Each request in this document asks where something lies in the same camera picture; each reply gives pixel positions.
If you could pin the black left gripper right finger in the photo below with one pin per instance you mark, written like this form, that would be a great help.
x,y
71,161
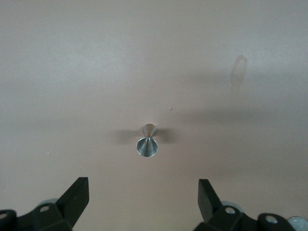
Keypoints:
x,y
211,207

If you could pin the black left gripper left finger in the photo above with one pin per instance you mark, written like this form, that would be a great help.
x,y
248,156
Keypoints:
x,y
69,204

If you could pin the steel double jigger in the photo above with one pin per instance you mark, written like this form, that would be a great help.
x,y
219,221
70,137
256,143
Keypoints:
x,y
146,144

